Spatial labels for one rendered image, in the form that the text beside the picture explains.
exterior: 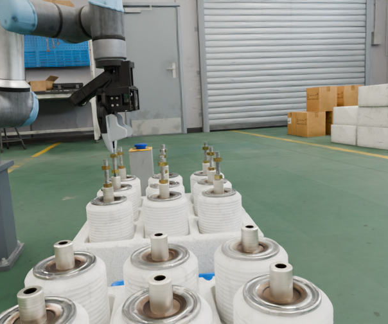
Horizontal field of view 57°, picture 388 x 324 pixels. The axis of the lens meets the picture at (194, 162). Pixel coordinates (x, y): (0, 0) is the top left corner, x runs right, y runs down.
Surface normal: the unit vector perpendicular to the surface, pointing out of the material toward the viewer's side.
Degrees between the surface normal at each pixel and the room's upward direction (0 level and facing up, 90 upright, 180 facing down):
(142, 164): 90
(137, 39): 90
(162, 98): 90
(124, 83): 90
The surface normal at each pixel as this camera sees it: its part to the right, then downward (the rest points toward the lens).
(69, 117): 0.21, 0.14
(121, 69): -0.15, 0.16
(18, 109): 0.80, 0.23
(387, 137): -0.96, 0.09
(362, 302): -0.05, -0.99
